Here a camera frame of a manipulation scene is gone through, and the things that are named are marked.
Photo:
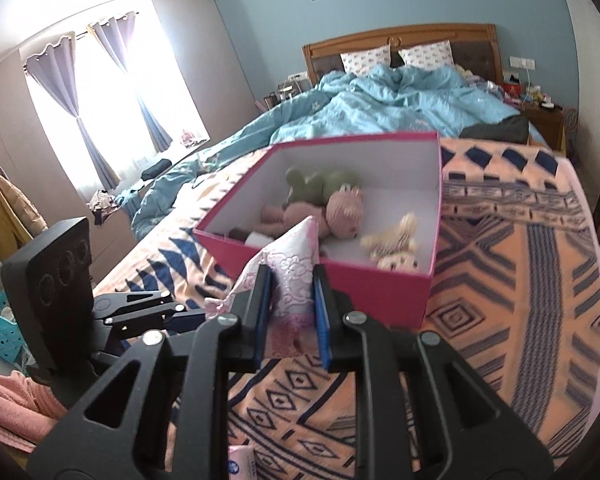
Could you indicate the pink cardboard box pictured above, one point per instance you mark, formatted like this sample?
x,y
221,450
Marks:
x,y
405,300

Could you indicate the black folded garment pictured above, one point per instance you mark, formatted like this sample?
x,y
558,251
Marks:
x,y
157,167

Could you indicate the white patterned pillow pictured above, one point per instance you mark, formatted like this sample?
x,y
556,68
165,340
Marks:
x,y
365,60
425,54

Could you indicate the dark clothes on bed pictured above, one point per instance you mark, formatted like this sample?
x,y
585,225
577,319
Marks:
x,y
500,130

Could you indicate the floral cloth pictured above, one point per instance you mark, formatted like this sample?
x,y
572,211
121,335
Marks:
x,y
100,202

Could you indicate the red box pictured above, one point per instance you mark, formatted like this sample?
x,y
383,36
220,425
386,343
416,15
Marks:
x,y
512,89

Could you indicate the orange patterned blanket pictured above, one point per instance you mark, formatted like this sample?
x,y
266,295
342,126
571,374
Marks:
x,y
505,285

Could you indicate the floral tissue packet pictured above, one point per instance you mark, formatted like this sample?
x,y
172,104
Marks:
x,y
242,465

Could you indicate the wooden nightstand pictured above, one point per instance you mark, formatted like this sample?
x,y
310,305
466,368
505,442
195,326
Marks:
x,y
545,125

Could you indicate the cream bunny plush toy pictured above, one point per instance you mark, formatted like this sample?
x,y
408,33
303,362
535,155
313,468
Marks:
x,y
390,245

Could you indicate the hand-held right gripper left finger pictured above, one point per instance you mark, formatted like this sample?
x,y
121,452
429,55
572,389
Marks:
x,y
262,310

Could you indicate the yellow coat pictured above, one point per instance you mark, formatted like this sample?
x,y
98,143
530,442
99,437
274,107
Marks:
x,y
10,210

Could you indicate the wooden headboard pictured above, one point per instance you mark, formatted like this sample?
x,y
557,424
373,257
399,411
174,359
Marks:
x,y
405,32

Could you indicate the light blue duvet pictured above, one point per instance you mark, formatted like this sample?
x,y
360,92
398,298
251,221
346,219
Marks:
x,y
380,105

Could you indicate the turquoise plastic basket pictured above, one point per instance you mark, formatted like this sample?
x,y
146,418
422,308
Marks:
x,y
5,335

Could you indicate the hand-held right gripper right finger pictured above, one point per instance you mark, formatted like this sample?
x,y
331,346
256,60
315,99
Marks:
x,y
322,315

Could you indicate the green frog plush toy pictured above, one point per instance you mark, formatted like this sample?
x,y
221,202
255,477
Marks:
x,y
330,182

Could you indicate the pink bed sheet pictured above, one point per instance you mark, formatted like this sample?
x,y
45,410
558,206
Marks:
x,y
596,310

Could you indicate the pink knitted bear plush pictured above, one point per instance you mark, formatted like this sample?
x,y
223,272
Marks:
x,y
342,212

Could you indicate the purple curtain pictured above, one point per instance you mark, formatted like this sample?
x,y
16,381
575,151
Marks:
x,y
65,95
125,60

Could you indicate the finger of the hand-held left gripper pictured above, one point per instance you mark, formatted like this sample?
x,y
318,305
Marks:
x,y
165,320
135,302

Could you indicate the person's left forearm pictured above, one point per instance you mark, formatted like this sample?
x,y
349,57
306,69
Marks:
x,y
10,410

